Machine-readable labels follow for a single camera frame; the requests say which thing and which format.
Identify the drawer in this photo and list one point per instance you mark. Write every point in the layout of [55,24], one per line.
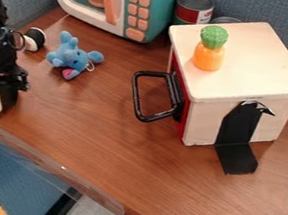
[176,94]

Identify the black and white toy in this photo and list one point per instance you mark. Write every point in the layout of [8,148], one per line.
[35,39]

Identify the blue plush elephant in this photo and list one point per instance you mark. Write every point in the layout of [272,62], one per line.
[72,57]

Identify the orange toy carrot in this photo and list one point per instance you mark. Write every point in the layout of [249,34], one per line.
[210,51]

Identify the red can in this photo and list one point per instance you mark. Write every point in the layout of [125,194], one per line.
[193,10]

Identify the toy microwave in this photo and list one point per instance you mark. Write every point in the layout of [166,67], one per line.
[140,9]

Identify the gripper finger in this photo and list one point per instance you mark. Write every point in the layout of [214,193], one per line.
[8,97]

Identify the cabinet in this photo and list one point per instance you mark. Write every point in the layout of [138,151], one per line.
[255,71]

